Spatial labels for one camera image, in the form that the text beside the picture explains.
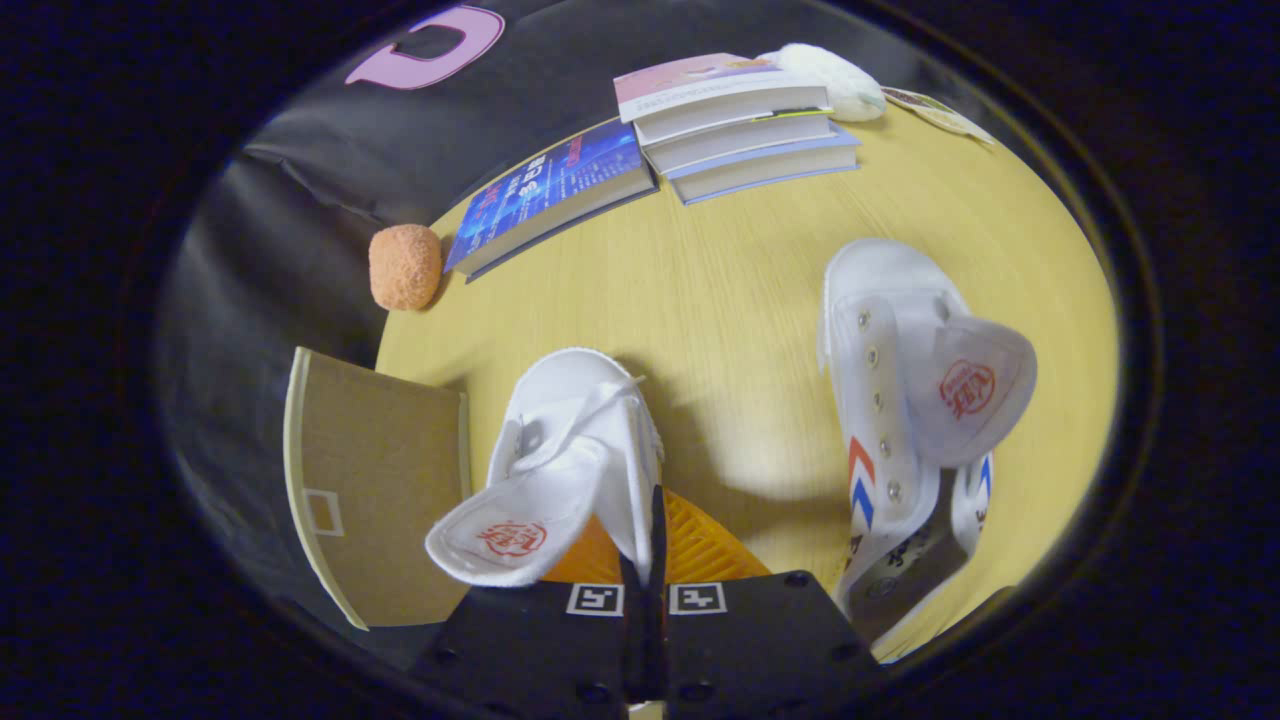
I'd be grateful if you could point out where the beige cardboard storage box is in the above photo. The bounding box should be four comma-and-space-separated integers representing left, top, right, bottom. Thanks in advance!
283, 347, 472, 631

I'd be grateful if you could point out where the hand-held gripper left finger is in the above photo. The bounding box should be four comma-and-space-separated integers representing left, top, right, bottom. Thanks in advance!
410, 515, 649, 720

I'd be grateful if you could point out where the white fuzzy ball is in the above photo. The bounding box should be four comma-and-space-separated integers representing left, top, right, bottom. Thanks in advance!
760, 43, 888, 123

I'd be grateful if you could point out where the white canvas shoe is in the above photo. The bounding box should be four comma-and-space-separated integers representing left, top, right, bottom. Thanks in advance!
816, 237, 1039, 663
425, 347, 667, 588

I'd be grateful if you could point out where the white book with yellow stripe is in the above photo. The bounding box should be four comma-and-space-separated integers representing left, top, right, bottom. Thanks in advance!
635, 108, 837, 176

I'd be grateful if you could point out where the orange fuzzy ball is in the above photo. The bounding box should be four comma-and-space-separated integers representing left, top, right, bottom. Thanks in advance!
368, 224, 444, 312

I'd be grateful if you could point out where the pale blue cover book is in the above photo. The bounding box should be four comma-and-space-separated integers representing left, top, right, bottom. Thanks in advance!
665, 125, 862, 206

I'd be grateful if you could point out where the pink cover book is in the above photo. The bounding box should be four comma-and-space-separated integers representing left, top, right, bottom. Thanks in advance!
613, 53, 832, 125

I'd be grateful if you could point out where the sectioned snack dish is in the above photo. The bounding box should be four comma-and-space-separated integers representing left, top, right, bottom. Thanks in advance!
880, 87, 997, 147

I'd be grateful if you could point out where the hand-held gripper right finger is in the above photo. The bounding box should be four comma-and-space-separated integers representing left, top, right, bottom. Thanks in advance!
650, 487, 891, 720

